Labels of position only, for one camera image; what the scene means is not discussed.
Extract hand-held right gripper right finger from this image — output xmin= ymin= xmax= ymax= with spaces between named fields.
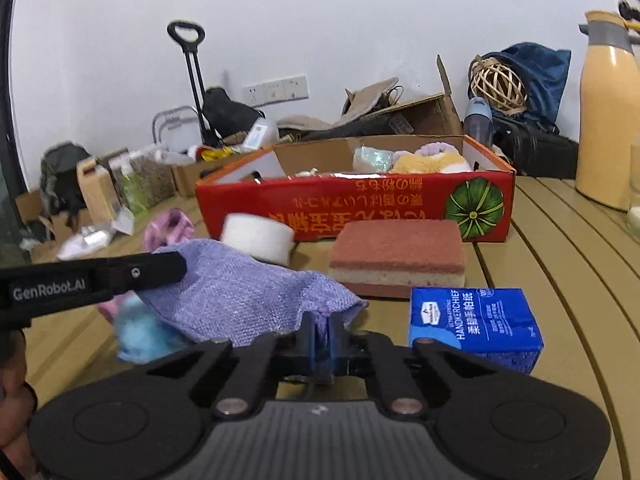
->
xmin=325 ymin=312 xmax=501 ymax=418

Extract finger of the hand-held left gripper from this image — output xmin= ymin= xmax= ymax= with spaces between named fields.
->
xmin=107 ymin=251 xmax=189 ymax=295

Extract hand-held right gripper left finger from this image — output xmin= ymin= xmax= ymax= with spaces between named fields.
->
xmin=132 ymin=317 xmax=325 ymax=418

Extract light blue plush toy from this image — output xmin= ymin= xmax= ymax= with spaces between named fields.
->
xmin=114 ymin=292 xmax=191 ymax=363

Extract purple knit cloth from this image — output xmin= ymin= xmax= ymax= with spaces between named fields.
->
xmin=137 ymin=240 xmax=370 ymax=348

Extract red cardboard box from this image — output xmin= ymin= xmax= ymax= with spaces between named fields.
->
xmin=195 ymin=134 xmax=517 ymax=244

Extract blue tissue packet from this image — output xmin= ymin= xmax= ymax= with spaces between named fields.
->
xmin=407 ymin=286 xmax=545 ymax=376

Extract green shiny packet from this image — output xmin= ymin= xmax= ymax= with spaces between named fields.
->
xmin=353 ymin=146 xmax=396 ymax=173

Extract yellow white plush toy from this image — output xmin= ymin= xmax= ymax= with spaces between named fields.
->
xmin=390 ymin=152 xmax=473 ymax=175

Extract purple fluffy headband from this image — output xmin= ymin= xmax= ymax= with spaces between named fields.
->
xmin=416 ymin=141 xmax=458 ymax=158

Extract white soft roll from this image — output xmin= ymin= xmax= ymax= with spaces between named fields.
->
xmin=220 ymin=213 xmax=296 ymax=264

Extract person's left hand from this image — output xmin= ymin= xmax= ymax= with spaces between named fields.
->
xmin=0 ymin=330 xmax=38 ymax=461

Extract white papers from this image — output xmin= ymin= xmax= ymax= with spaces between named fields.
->
xmin=57 ymin=207 xmax=137 ymax=261

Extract large brown cardboard box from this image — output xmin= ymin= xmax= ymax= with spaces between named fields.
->
xmin=15 ymin=190 xmax=76 ymax=241

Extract green spray bottle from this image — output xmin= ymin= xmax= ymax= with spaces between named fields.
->
xmin=119 ymin=155 xmax=151 ymax=218

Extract light wooden box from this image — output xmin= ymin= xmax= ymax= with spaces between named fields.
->
xmin=76 ymin=157 xmax=123 ymax=226

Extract clear storage jar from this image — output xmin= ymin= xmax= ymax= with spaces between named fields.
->
xmin=127 ymin=145 xmax=176 ymax=206

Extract pink layered sponge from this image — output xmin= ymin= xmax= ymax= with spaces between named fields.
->
xmin=327 ymin=219 xmax=467 ymax=301

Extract grey backpack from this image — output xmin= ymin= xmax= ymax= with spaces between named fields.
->
xmin=39 ymin=142 xmax=93 ymax=221

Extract yellow packet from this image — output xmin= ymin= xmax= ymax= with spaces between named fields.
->
xmin=202 ymin=145 xmax=241 ymax=163

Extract dark glass door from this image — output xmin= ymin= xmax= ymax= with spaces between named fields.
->
xmin=0 ymin=0 xmax=31 ymax=261

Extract metal folding stool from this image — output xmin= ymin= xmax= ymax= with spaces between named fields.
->
xmin=151 ymin=105 xmax=206 ymax=148

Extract white plastic bottle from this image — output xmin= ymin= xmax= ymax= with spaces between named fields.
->
xmin=242 ymin=119 xmax=279 ymax=152

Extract black trolley bag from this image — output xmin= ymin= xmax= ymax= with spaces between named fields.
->
xmin=201 ymin=86 xmax=266 ymax=141

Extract beige cloth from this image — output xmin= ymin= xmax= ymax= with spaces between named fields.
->
xmin=276 ymin=115 xmax=333 ymax=133

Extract black cloth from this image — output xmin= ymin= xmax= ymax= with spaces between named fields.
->
xmin=295 ymin=117 xmax=416 ymax=142

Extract open brown cardboard box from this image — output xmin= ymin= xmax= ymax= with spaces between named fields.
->
xmin=340 ymin=54 xmax=463 ymax=137

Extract blue water bottle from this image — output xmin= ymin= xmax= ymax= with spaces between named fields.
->
xmin=463 ymin=97 xmax=495 ymax=148

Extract black duffel bag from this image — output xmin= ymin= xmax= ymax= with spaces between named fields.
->
xmin=492 ymin=122 xmax=581 ymax=179

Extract woven rattan ball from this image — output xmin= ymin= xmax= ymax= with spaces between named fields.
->
xmin=470 ymin=58 xmax=528 ymax=115

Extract dark blue bag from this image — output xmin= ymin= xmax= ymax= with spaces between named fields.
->
xmin=470 ymin=42 xmax=572 ymax=133

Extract yellow thermos jug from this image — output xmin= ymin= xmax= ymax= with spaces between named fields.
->
xmin=575 ymin=9 xmax=640 ymax=212

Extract black trolley handle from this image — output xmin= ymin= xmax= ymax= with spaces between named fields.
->
xmin=167 ymin=21 xmax=221 ymax=148

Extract white wall socket strip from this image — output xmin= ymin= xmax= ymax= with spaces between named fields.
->
xmin=242 ymin=75 xmax=309 ymax=106

